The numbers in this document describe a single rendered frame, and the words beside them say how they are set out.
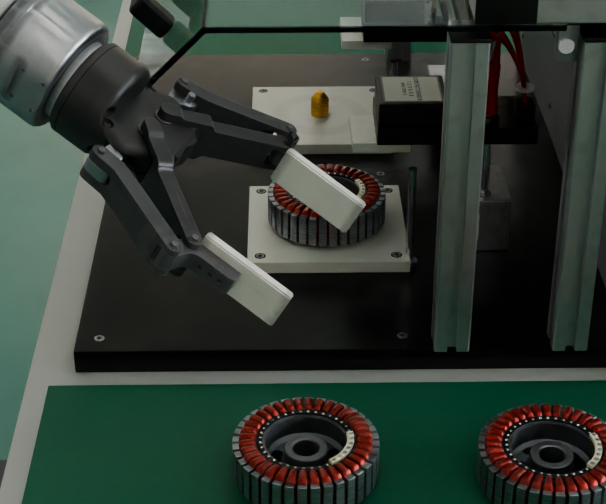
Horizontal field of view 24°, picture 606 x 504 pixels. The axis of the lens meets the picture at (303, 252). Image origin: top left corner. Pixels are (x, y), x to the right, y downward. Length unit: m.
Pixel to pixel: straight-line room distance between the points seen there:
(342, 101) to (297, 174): 0.58
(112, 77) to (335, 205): 0.19
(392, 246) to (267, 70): 0.45
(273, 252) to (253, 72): 0.44
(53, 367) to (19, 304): 1.50
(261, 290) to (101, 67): 0.19
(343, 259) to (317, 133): 0.26
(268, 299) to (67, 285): 0.45
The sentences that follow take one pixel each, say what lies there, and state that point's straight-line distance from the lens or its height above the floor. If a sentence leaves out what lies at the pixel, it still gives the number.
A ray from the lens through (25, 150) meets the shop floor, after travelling 3.34.
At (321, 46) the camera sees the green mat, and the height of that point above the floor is 0.75.
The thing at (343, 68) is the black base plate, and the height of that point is 0.77.
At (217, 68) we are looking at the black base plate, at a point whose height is 0.77.
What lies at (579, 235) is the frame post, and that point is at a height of 0.88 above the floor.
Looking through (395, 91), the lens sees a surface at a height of 0.92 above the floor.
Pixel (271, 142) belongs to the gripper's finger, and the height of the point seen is 0.99.
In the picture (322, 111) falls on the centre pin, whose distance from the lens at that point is 1.60.
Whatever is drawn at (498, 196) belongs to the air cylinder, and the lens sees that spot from 1.37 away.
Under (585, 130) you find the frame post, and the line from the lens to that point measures 1.15.
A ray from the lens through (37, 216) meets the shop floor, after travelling 3.06.
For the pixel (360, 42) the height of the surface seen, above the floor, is 0.88.
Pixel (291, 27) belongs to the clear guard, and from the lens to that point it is 1.09.
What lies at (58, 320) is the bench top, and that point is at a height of 0.75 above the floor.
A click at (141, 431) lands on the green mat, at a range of 1.18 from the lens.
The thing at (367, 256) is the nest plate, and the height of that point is 0.78.
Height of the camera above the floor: 1.47
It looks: 31 degrees down
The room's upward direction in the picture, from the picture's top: straight up
